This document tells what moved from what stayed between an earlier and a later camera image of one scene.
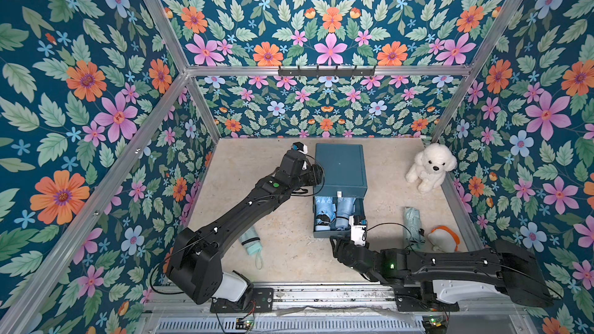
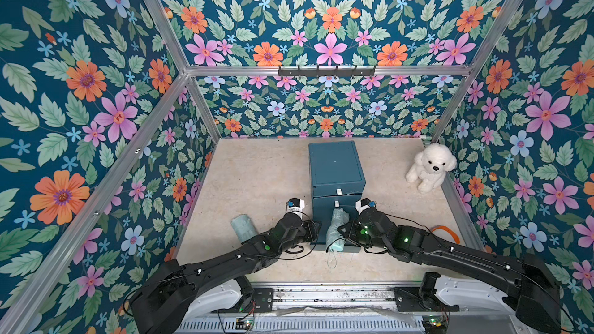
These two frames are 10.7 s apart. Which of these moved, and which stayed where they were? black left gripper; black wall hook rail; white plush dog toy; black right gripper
Moved: black right gripper; black left gripper
Stayed: white plush dog toy; black wall hook rail
